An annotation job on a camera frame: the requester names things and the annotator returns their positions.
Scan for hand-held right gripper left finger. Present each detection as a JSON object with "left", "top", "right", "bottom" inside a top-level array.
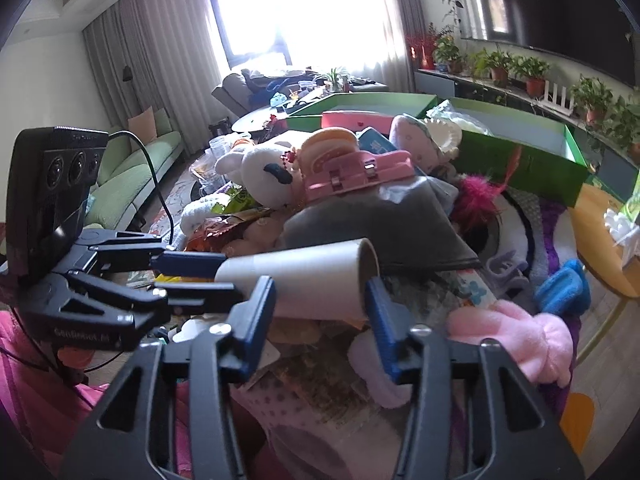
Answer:
[{"left": 60, "top": 276, "right": 278, "bottom": 480}]

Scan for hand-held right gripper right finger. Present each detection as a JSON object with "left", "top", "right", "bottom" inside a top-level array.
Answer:
[{"left": 364, "top": 277, "right": 586, "bottom": 480}]

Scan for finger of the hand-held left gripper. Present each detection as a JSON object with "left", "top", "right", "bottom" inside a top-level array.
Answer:
[
  {"left": 74, "top": 230, "right": 229, "bottom": 281},
  {"left": 65, "top": 270, "right": 247, "bottom": 322}
]

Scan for white cardboard tube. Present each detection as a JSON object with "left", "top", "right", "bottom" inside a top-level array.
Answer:
[{"left": 215, "top": 237, "right": 381, "bottom": 322}]

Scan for green cardboard box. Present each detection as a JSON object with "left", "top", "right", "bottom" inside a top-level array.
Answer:
[
  {"left": 286, "top": 91, "right": 441, "bottom": 132},
  {"left": 440, "top": 97, "right": 591, "bottom": 208}
]

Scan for red snack packet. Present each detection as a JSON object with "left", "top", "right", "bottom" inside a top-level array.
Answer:
[{"left": 189, "top": 214, "right": 262, "bottom": 253}]

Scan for white lavender plush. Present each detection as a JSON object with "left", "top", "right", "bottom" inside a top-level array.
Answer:
[{"left": 347, "top": 332, "right": 414, "bottom": 409}]

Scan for small white plush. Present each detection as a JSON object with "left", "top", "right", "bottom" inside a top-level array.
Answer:
[{"left": 180, "top": 195, "right": 227, "bottom": 237}]

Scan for green sofa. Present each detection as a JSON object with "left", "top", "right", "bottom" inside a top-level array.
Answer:
[{"left": 85, "top": 107, "right": 186, "bottom": 242}]

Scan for grey cloth pouch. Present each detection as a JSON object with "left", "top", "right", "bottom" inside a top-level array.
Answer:
[{"left": 277, "top": 177, "right": 483, "bottom": 273}]

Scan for white plush bunny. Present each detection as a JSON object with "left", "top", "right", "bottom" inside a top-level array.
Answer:
[{"left": 215, "top": 130, "right": 311, "bottom": 209}]

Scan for pink plush mitten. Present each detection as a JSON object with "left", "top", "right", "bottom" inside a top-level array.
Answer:
[{"left": 447, "top": 300, "right": 574, "bottom": 389}]

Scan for lilac claw clip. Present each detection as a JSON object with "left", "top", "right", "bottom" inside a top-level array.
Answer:
[{"left": 482, "top": 252, "right": 531, "bottom": 291}]

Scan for magenta feather toy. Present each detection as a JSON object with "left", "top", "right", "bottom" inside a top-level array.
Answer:
[{"left": 452, "top": 147, "right": 523, "bottom": 235}]

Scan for beige curtain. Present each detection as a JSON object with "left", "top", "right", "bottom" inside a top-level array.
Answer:
[{"left": 82, "top": 0, "right": 236, "bottom": 161}]

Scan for burger shaped plush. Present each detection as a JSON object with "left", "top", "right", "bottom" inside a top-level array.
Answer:
[{"left": 295, "top": 127, "right": 362, "bottom": 176}]

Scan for grey recliner chair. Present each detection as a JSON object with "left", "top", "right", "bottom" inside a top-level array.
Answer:
[{"left": 212, "top": 67, "right": 301, "bottom": 117}]

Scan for blue plush toy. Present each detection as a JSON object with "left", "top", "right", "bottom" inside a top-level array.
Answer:
[{"left": 532, "top": 258, "right": 593, "bottom": 317}]

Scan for person's pink clothing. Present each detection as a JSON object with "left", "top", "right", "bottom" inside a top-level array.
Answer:
[{"left": 0, "top": 310, "right": 193, "bottom": 480}]

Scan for pink dotted plush ball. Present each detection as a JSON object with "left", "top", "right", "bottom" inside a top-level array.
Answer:
[{"left": 390, "top": 114, "right": 437, "bottom": 167}]

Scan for pink box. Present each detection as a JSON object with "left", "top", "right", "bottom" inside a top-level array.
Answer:
[{"left": 320, "top": 111, "right": 396, "bottom": 134}]

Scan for round yellow side table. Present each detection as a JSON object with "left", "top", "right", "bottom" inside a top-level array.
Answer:
[{"left": 567, "top": 182, "right": 640, "bottom": 366}]

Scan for white gloves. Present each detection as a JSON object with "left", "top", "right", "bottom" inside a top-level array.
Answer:
[{"left": 602, "top": 207, "right": 640, "bottom": 267}]

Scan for grey television cabinet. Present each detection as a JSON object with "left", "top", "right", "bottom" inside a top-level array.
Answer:
[{"left": 415, "top": 67, "right": 640, "bottom": 203}]

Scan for red decoration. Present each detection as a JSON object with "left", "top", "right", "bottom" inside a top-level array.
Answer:
[{"left": 406, "top": 34, "right": 436, "bottom": 69}]

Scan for green printed bag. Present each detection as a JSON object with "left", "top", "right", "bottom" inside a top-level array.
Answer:
[{"left": 622, "top": 167, "right": 640, "bottom": 217}]

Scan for potted green plant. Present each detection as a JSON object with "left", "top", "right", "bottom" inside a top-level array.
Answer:
[
  {"left": 609, "top": 94, "right": 640, "bottom": 167},
  {"left": 431, "top": 24, "right": 464, "bottom": 74},
  {"left": 472, "top": 45, "right": 517, "bottom": 87},
  {"left": 570, "top": 75, "right": 614, "bottom": 127},
  {"left": 515, "top": 55, "right": 552, "bottom": 99}
]

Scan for white picket fence ornament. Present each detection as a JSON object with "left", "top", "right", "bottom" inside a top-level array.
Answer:
[{"left": 542, "top": 80, "right": 574, "bottom": 114}]

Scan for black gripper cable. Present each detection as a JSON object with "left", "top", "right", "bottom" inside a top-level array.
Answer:
[{"left": 107, "top": 131, "right": 177, "bottom": 252}]

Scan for wall television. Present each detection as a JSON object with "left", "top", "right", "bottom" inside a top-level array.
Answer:
[{"left": 460, "top": 0, "right": 640, "bottom": 87}]

